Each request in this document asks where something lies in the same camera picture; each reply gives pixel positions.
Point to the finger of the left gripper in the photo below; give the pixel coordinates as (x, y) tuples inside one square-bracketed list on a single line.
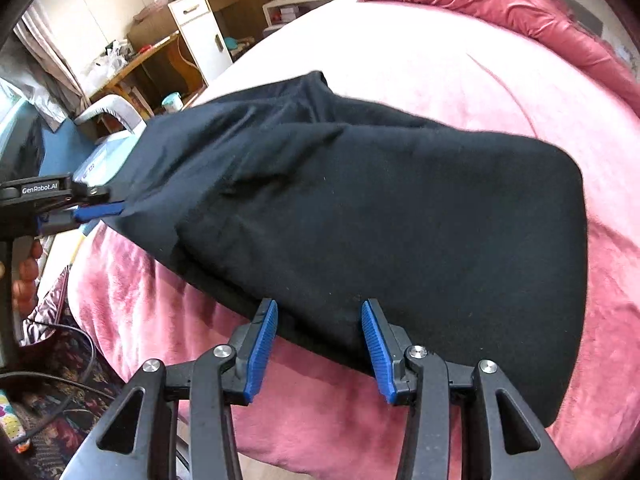
[(69, 219), (83, 191)]

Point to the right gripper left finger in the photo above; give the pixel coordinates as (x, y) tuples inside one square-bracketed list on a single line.
[(252, 344)]

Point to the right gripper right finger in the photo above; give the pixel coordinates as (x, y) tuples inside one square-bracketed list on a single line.
[(387, 345)]

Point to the black pants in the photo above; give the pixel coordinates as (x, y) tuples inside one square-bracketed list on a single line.
[(474, 242)]

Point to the person's left hand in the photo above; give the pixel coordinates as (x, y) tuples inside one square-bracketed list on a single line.
[(24, 289)]

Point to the blue grey armchair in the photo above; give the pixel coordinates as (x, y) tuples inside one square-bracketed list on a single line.
[(30, 148)]

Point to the pink bed sheet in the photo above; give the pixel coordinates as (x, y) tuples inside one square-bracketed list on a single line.
[(319, 417)]

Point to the teal white cup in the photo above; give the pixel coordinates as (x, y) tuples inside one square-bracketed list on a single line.
[(172, 103)]

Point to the wooden desk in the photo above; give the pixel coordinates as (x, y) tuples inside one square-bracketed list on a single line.
[(154, 73)]

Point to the white plastic bag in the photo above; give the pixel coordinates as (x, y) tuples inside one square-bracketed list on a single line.
[(105, 66)]

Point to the white wooden cabinet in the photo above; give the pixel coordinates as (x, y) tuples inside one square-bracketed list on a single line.
[(203, 27)]

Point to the white grey nightstand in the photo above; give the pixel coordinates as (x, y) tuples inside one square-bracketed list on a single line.
[(278, 13)]

